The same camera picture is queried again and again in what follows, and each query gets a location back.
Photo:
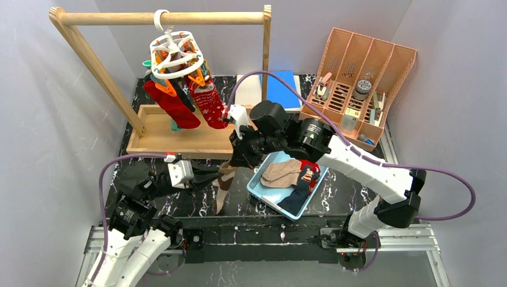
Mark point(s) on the red santa hanging sock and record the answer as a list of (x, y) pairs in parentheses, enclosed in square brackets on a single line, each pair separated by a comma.
[(209, 103)]

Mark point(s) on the teal hanging sock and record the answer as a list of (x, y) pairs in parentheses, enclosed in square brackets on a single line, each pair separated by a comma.
[(175, 127)]

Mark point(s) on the grey round tin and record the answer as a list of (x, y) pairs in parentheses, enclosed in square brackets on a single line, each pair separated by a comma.
[(362, 90)]

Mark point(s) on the navy hanging sock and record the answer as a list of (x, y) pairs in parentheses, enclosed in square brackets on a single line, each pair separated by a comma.
[(182, 94)]

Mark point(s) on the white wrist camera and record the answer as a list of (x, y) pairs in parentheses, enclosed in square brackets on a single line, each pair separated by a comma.
[(180, 170), (237, 115)]

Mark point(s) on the white sock hanger with clips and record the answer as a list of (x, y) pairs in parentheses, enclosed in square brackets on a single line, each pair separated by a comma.
[(176, 54)]

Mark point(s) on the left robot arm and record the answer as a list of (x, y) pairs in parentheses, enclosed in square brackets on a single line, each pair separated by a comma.
[(135, 233)]

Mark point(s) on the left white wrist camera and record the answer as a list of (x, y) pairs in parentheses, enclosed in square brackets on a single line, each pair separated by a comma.
[(180, 170)]

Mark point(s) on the stapler in organizer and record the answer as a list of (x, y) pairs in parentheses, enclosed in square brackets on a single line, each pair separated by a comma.
[(322, 86)]

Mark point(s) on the navy sock in basket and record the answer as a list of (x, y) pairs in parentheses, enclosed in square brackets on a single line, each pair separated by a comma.
[(294, 202)]

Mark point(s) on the metal base rail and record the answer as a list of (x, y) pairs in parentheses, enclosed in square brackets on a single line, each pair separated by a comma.
[(309, 239)]

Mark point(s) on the blue folder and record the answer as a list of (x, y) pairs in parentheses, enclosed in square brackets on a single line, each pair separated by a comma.
[(279, 93)]

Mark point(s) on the white board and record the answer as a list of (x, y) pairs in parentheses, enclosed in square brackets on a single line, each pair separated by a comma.
[(249, 91)]

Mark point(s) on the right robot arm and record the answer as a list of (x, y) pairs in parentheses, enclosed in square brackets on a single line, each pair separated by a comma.
[(267, 128)]

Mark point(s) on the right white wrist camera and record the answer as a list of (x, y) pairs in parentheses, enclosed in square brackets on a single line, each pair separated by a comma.
[(237, 115)]

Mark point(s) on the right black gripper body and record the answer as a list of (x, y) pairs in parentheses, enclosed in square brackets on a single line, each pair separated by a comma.
[(241, 146)]

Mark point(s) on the brown striped sock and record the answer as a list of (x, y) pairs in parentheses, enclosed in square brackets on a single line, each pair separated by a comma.
[(223, 183)]

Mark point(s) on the white small box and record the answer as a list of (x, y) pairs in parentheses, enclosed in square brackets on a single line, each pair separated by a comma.
[(349, 120)]

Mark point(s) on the wooden clothes rack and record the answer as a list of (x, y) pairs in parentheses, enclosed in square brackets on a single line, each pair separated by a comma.
[(151, 129)]

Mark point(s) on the long red hanging sock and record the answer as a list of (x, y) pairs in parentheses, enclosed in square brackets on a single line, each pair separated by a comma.
[(172, 105)]

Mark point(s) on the light blue plastic basket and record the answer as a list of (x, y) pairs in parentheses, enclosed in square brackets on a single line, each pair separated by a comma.
[(272, 196)]

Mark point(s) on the pink desk file organizer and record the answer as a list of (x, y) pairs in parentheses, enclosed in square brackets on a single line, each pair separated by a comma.
[(351, 57)]

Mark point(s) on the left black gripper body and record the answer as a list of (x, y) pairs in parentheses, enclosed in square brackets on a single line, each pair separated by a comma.
[(195, 174)]

